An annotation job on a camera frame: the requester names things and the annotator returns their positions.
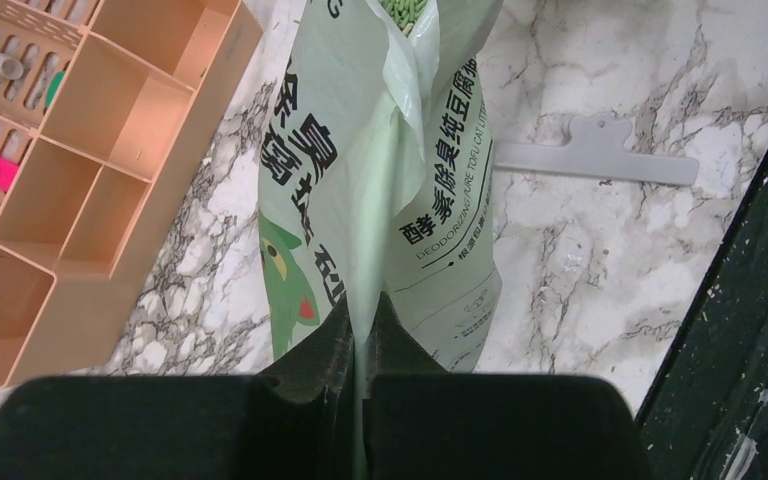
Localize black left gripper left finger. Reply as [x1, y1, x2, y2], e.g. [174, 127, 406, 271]
[0, 301, 353, 479]

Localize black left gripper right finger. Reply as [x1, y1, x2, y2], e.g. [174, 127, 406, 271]
[365, 295, 653, 479]

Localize green litter bag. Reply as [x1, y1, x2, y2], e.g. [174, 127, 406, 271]
[256, 0, 506, 376]

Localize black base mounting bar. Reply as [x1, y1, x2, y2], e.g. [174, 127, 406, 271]
[637, 149, 768, 479]

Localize orange plastic file organizer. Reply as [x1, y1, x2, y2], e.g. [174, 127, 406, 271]
[0, 1, 262, 387]

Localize green tape dispenser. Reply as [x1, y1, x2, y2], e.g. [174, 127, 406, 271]
[44, 70, 66, 109]

